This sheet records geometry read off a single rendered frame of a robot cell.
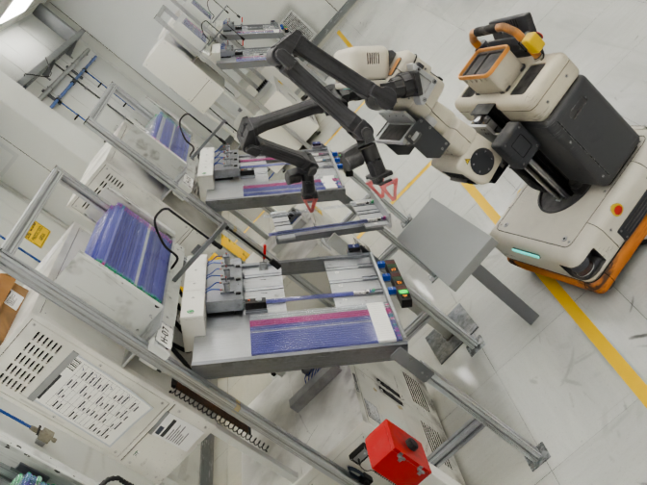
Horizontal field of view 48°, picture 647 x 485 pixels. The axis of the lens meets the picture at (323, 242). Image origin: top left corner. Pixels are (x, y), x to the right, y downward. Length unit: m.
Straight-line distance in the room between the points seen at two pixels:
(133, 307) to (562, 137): 1.65
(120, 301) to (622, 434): 1.72
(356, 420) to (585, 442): 0.80
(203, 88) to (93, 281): 4.92
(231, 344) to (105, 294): 0.45
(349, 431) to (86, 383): 0.90
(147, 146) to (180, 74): 3.47
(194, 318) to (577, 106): 1.59
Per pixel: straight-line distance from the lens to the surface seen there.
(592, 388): 2.88
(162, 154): 3.74
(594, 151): 2.93
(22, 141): 5.78
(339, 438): 2.65
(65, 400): 2.52
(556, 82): 2.82
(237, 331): 2.57
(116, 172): 3.69
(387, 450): 2.13
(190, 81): 7.16
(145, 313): 2.44
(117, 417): 2.54
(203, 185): 3.87
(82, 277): 2.40
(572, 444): 2.81
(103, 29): 10.33
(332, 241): 3.20
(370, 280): 2.84
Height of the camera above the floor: 1.99
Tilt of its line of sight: 21 degrees down
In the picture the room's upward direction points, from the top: 52 degrees counter-clockwise
